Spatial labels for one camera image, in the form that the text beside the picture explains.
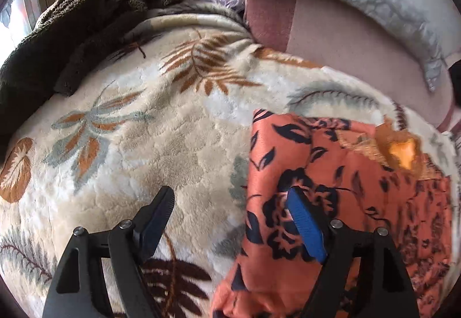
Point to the dark hanging cloth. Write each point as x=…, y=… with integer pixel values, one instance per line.
x=455, y=82

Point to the orange floral garment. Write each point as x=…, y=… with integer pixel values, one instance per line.
x=288, y=145

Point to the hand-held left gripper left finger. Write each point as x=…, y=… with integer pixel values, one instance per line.
x=151, y=237

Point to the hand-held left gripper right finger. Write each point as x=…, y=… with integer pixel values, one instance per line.
x=306, y=224

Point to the brown fleece blanket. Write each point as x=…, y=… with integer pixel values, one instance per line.
x=72, y=33

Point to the pink bed sheet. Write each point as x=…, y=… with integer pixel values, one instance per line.
x=342, y=44

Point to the cream leaf-print blanket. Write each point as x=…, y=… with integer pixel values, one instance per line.
x=162, y=145

